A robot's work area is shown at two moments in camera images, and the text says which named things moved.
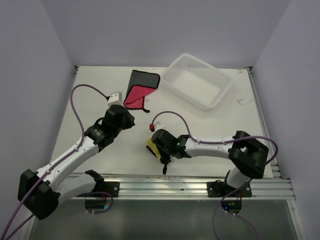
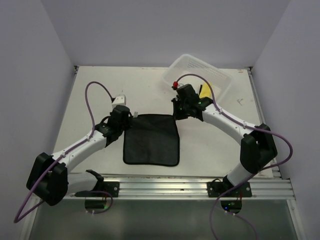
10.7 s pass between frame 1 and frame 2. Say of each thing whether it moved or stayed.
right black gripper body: moved
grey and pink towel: moved
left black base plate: stayed
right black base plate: stayed
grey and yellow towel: moved
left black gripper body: stayed
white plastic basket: stayed
